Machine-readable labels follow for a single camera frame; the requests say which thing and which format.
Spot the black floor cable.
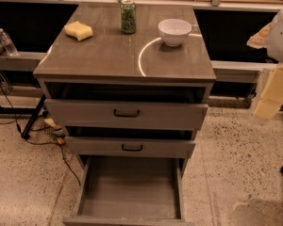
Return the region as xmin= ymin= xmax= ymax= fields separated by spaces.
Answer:
xmin=0 ymin=78 xmax=82 ymax=186

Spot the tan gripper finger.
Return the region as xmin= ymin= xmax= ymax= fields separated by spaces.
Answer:
xmin=246 ymin=24 xmax=271 ymax=49
xmin=253 ymin=63 xmax=283 ymax=121

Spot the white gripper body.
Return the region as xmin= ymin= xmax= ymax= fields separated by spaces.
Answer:
xmin=267 ymin=8 xmax=283 ymax=62

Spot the grey drawer cabinet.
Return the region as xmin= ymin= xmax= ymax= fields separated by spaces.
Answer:
xmin=32 ymin=2 xmax=217 ymax=174

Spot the bottom grey drawer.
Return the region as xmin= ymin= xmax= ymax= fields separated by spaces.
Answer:
xmin=63 ymin=156 xmax=193 ymax=226

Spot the green soda can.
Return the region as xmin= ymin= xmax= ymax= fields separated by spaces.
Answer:
xmin=120 ymin=0 xmax=136 ymax=34

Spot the grey drawer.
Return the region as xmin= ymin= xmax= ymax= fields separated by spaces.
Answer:
xmin=63 ymin=156 xmax=193 ymax=226
xmin=66 ymin=137 xmax=195 ymax=158
xmin=45 ymin=99 xmax=208 ymax=130

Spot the white bowl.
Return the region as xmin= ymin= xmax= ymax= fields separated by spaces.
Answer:
xmin=158 ymin=19 xmax=191 ymax=47

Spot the clear water bottle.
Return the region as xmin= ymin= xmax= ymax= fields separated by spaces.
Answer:
xmin=0 ymin=28 xmax=18 ymax=56

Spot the middle grey drawer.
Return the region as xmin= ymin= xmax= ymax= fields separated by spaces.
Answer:
xmin=66 ymin=137 xmax=195 ymax=158

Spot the black table leg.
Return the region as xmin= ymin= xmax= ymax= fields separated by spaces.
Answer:
xmin=21 ymin=95 xmax=46 ymax=139

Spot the top grey drawer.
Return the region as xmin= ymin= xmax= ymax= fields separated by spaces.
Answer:
xmin=45 ymin=99 xmax=208 ymax=130

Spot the yellow sponge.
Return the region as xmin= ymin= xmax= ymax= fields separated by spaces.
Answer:
xmin=64 ymin=21 xmax=93 ymax=41

